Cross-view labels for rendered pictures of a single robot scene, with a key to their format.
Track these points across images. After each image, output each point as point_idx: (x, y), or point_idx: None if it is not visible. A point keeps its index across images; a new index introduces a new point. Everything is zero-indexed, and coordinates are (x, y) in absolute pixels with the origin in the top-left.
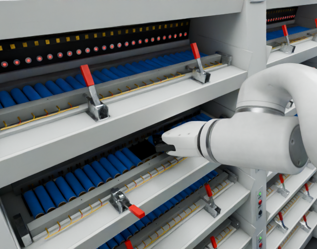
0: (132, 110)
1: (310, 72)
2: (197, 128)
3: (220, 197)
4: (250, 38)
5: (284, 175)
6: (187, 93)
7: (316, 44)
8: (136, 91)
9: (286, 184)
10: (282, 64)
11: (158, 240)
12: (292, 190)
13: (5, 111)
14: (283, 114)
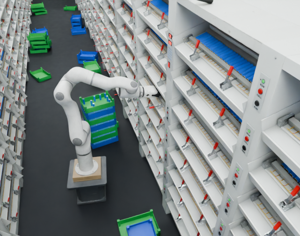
0: (148, 71)
1: (115, 77)
2: (145, 87)
3: (164, 132)
4: (166, 89)
5: (192, 195)
6: (153, 81)
7: (204, 150)
8: (155, 70)
9: (187, 195)
10: (122, 77)
11: (154, 112)
12: (182, 195)
13: (148, 54)
14: (126, 89)
